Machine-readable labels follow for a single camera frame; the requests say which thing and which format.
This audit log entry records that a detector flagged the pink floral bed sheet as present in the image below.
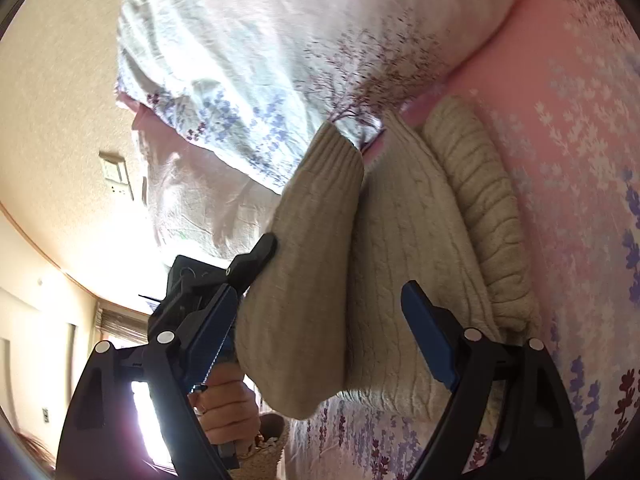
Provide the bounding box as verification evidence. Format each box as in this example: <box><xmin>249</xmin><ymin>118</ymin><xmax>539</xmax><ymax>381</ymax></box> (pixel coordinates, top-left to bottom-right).
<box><xmin>286</xmin><ymin>0</ymin><xmax>640</xmax><ymax>480</ymax></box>

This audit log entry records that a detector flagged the person's left hand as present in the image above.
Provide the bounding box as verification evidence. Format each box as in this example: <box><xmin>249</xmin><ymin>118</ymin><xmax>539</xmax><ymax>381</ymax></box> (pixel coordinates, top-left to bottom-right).
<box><xmin>189</xmin><ymin>362</ymin><xmax>260</xmax><ymax>454</ymax></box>

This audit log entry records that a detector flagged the beige cable-knit sweater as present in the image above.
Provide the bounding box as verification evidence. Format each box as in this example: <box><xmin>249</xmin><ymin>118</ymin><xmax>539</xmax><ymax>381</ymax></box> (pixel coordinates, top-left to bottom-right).
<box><xmin>235</xmin><ymin>96</ymin><xmax>540</xmax><ymax>422</ymax></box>

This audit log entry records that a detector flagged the fluffy beige left sleeve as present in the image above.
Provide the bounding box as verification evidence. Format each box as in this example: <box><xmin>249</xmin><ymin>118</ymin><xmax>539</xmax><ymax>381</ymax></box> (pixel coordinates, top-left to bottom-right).
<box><xmin>231</xmin><ymin>412</ymin><xmax>288</xmax><ymax>480</ymax></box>

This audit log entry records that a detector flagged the white wall socket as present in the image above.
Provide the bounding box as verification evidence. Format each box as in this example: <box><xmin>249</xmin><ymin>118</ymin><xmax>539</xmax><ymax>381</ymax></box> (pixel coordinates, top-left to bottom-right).
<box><xmin>99</xmin><ymin>152</ymin><xmax>134</xmax><ymax>200</ymax></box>

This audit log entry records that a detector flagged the pale pink floral pillow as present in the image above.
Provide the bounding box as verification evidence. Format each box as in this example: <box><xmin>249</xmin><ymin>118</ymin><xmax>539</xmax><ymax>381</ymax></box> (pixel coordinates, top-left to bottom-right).
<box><xmin>132</xmin><ymin>105</ymin><xmax>280</xmax><ymax>266</ymax></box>

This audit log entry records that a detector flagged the window curtain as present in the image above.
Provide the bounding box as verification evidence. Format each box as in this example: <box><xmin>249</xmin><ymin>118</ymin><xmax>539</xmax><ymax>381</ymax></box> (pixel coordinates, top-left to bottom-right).
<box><xmin>93</xmin><ymin>302</ymin><xmax>149</xmax><ymax>348</ymax></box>

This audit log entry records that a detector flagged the white blue floral pillow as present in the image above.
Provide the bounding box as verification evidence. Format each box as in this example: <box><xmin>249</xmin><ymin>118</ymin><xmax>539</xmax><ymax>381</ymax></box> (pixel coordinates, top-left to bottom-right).
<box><xmin>116</xmin><ymin>0</ymin><xmax>515</xmax><ymax>192</ymax></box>

